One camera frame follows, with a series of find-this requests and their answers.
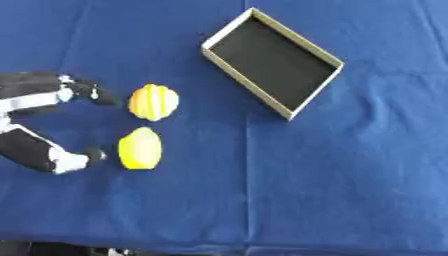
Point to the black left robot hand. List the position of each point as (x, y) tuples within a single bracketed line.
[(26, 150)]

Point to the tan cardboard box black inside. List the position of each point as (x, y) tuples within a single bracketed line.
[(274, 63)]

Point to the yellow toy lemon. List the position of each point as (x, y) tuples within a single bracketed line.
[(140, 149)]

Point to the yellow orange ribbed toy fruit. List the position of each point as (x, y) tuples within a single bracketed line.
[(153, 102)]

